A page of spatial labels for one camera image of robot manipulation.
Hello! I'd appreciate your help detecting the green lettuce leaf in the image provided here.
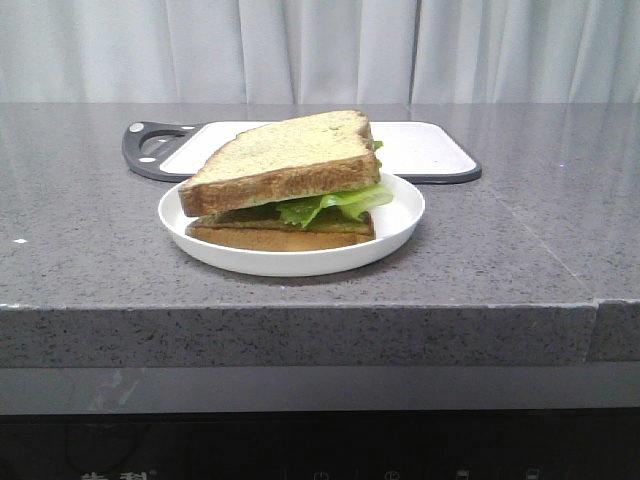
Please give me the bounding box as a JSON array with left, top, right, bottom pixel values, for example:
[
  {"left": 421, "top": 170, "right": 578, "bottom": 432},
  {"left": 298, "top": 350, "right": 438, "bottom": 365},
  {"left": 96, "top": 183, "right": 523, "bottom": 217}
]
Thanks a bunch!
[{"left": 274, "top": 140, "right": 395, "bottom": 229}]

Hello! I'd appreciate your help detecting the toasted bread slice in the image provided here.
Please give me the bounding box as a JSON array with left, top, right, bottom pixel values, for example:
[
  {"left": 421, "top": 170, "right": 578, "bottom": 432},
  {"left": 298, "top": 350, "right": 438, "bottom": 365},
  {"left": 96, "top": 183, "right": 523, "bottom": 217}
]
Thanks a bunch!
[
  {"left": 178, "top": 110, "right": 380, "bottom": 217},
  {"left": 186, "top": 205, "right": 376, "bottom": 252}
]

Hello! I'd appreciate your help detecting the white round plate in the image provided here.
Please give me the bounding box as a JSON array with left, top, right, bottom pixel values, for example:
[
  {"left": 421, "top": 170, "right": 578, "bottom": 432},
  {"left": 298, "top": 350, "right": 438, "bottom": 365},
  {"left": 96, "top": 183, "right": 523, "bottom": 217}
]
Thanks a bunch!
[{"left": 157, "top": 172, "right": 425, "bottom": 277}]

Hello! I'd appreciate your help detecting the white cutting board grey rim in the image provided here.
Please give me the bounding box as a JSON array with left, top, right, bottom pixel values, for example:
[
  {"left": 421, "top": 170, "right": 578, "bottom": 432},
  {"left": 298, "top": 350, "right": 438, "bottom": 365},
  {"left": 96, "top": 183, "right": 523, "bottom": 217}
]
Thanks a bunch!
[{"left": 122, "top": 121, "right": 482, "bottom": 184}]

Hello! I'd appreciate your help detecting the black appliance front panel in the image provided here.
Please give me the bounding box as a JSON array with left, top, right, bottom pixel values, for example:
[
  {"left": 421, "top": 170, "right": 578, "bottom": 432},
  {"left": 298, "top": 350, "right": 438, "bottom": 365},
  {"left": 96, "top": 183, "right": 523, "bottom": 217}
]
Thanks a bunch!
[{"left": 1, "top": 409, "right": 639, "bottom": 479}]

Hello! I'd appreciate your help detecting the white pleated curtain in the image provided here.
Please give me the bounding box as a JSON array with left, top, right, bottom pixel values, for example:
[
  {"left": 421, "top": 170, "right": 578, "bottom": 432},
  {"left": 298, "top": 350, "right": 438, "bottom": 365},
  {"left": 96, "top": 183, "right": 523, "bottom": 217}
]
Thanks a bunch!
[{"left": 1, "top": 1, "right": 639, "bottom": 104}]

